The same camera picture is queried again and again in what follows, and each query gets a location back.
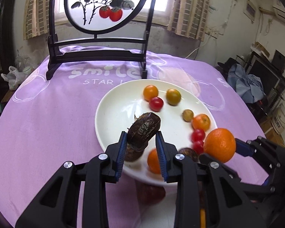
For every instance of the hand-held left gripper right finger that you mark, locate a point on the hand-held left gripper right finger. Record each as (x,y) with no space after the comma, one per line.
(160,156)

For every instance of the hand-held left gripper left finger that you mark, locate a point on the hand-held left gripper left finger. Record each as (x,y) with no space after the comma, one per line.
(120,159)

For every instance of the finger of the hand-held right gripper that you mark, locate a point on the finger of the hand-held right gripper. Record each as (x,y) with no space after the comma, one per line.
(205,158)
(243,147)

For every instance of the smooth round orange mandarin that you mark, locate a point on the smooth round orange mandarin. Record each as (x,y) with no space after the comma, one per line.
(153,161)

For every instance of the red cherry tomato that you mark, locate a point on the red cherry tomato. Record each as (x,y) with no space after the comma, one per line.
(198,135)
(156,104)
(198,146)

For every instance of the large round water chestnut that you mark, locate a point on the large round water chestnut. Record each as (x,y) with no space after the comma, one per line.
(134,155)

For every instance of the small dark water chestnut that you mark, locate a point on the small dark water chestnut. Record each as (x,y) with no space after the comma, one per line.
(188,154)

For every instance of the large orange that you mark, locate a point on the large orange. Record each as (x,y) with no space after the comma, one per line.
(219,144)

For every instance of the elongated wrinkled dark water chestnut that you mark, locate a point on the elongated wrinkled dark water chestnut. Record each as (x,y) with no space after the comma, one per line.
(144,128)

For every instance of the textured orange mandarin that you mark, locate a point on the textured orange mandarin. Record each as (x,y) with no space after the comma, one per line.
(201,122)

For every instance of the white oval plate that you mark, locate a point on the white oval plate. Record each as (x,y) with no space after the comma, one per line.
(118,114)

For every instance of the green orange cherry tomato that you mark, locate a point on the green orange cherry tomato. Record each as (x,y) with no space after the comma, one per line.
(173,97)

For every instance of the dark red tomato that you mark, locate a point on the dark red tomato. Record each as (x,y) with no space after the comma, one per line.
(152,193)

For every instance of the white printed box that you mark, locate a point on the white printed box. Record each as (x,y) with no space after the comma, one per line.
(280,121)

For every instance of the oval orange mandarin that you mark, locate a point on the oval orange mandarin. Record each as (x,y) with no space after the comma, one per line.
(202,218)

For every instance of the pile of blue clothes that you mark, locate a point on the pile of blue clothes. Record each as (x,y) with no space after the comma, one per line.
(249,85)

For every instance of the black monitor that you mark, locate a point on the black monitor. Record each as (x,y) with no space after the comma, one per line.
(263,73)

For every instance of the purple tablecloth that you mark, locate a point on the purple tablecloth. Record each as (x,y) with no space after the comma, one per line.
(49,123)

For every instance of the black speaker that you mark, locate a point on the black speaker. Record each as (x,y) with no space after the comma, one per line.
(279,60)

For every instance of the black framed painted screen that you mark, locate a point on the black framed painted screen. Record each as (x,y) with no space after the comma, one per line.
(97,55)

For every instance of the white plastic bag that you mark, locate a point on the white plastic bag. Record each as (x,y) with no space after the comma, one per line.
(14,78)

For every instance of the brick pattern curtain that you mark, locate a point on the brick pattern curtain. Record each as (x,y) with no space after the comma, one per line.
(35,11)
(192,9)

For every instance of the dark wooden cabinet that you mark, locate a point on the dark wooden cabinet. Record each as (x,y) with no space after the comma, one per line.
(0,40)

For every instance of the white wall panel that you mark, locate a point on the white wall panel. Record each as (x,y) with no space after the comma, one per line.
(250,10)

